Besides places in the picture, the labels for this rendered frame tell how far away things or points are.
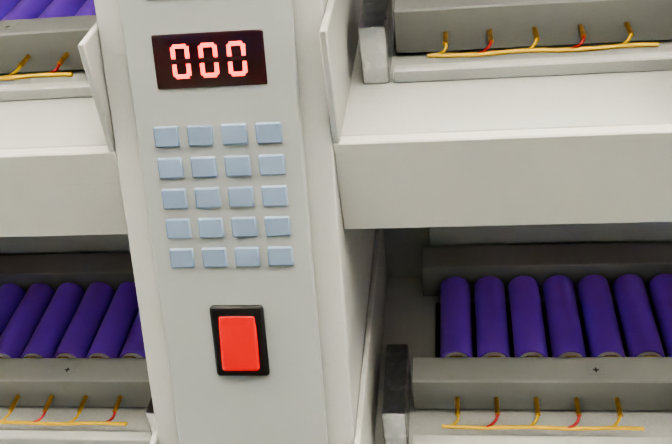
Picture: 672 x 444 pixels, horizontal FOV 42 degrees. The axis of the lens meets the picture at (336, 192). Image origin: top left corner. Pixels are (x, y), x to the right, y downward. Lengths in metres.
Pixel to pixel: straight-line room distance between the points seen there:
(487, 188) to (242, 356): 0.13
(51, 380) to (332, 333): 0.19
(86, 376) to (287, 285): 0.17
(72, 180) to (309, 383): 0.14
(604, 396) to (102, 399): 0.27
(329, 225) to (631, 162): 0.13
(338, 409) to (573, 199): 0.14
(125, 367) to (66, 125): 0.16
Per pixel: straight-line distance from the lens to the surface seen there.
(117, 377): 0.51
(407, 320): 0.54
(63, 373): 0.52
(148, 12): 0.36
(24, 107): 0.44
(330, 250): 0.37
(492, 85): 0.39
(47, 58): 0.46
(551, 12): 0.42
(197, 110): 0.36
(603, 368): 0.48
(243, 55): 0.35
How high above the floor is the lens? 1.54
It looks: 17 degrees down
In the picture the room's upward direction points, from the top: 4 degrees counter-clockwise
